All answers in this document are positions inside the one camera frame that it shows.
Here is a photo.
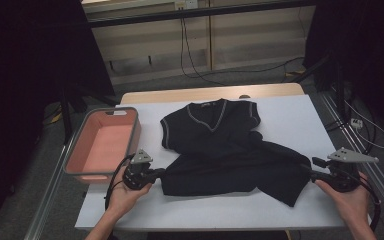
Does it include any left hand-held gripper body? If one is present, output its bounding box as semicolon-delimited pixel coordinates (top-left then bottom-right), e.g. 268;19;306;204
123;148;155;191

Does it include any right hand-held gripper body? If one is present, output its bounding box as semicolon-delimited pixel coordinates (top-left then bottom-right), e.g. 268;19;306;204
324;146;380;193

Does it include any pink basket with grey rim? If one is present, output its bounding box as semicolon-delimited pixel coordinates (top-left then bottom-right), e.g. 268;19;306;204
62;106;143;185

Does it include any black knit vest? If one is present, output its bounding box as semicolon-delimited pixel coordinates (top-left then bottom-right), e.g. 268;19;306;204
159;98;313;208

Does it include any person's left hand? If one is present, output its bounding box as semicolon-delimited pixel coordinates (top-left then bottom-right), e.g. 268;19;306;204
108;168;154;218

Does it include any person's right hand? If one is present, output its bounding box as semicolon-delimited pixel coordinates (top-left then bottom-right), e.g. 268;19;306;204
314;172;371;228

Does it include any black metal stand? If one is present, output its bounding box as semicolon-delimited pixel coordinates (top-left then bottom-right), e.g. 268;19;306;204
293;53;348;114

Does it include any black tripod stand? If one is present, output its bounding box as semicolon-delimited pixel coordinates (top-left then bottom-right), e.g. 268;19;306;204
59;84;118;144

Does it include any black curtain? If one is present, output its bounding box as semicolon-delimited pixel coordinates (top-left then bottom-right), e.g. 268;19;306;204
303;0;384;141
0;0;116;231

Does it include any beige cabinet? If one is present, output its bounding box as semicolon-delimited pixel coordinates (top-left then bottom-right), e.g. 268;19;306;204
81;0;316;86

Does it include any black horizontal bar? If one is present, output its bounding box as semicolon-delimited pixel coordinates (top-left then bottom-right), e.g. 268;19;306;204
86;0;316;29

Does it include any black floor cable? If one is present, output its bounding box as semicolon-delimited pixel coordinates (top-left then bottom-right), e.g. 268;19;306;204
324;109;378;155

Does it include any white floor cable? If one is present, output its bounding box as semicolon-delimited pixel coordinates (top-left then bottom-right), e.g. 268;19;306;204
344;99;384;150

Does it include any left hand-held gripper black cable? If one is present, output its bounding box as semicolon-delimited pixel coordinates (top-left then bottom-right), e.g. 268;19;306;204
103;153;136;211

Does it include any hand-held gripper black cable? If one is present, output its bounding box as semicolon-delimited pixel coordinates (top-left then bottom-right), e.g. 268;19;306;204
103;153;136;211
356;176;382;233

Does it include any right hand-held gripper black cable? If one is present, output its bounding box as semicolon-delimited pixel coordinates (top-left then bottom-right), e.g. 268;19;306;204
356;176;382;233

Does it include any black hanging cable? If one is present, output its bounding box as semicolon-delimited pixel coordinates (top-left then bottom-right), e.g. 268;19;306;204
179;18;306;87

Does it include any white wall socket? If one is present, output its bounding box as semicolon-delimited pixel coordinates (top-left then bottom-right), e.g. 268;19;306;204
174;0;199;10

